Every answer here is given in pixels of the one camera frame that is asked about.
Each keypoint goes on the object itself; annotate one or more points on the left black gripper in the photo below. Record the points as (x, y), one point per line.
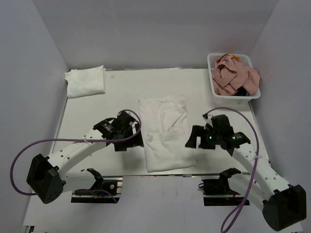
(134, 141)

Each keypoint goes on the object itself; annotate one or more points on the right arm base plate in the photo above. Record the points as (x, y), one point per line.
(215, 195)

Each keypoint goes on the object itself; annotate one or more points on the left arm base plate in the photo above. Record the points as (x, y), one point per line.
(104, 190)

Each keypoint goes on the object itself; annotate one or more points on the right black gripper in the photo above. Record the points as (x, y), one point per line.
(199, 131)

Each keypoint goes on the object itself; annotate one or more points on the folded white t-shirt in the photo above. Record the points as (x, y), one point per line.
(85, 82)

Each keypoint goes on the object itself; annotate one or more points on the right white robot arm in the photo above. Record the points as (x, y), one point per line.
(281, 203)

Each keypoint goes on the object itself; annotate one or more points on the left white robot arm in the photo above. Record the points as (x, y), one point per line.
(48, 176)

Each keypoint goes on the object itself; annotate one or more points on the blue t-shirt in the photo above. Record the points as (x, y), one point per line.
(241, 92)

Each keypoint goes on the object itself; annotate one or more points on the white plastic basket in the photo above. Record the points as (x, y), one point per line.
(211, 58)

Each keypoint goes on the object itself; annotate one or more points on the white red-print t-shirt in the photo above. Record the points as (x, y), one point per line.
(165, 131)

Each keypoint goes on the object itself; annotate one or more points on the pink t-shirt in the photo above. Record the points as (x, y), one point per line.
(229, 74)

